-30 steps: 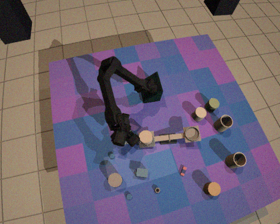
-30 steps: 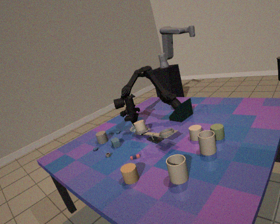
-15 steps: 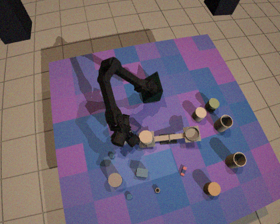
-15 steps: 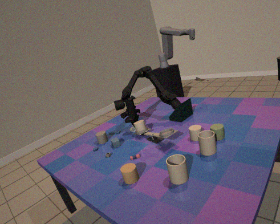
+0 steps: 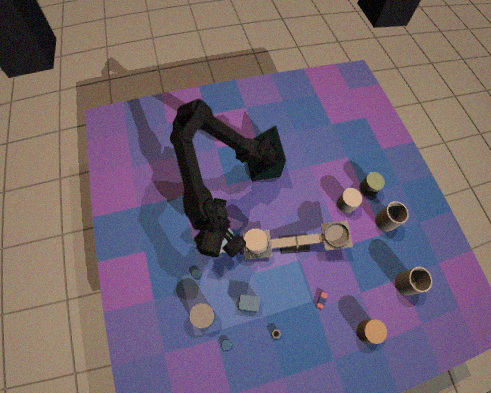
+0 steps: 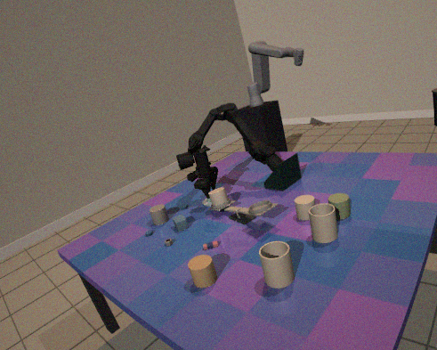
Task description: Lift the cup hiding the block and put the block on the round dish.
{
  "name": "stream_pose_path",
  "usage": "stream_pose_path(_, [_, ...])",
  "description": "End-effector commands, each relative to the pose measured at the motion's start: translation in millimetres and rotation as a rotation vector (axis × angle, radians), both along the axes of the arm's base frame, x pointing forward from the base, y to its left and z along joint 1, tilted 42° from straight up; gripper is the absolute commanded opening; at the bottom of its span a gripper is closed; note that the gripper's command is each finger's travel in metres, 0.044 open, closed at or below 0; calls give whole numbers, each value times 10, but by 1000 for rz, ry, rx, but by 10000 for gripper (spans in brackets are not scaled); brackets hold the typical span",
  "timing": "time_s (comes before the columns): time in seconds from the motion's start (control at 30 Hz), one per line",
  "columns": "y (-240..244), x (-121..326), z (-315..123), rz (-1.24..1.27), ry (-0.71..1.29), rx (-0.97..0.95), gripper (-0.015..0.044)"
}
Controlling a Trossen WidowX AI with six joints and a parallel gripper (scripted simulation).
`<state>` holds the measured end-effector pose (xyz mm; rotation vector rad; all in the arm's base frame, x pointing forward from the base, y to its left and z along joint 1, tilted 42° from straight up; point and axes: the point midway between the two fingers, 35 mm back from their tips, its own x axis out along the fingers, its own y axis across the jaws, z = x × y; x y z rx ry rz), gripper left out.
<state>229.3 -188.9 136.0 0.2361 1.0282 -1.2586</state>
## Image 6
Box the orange cylinder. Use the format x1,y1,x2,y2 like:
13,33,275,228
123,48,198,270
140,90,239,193
188,255,217,289

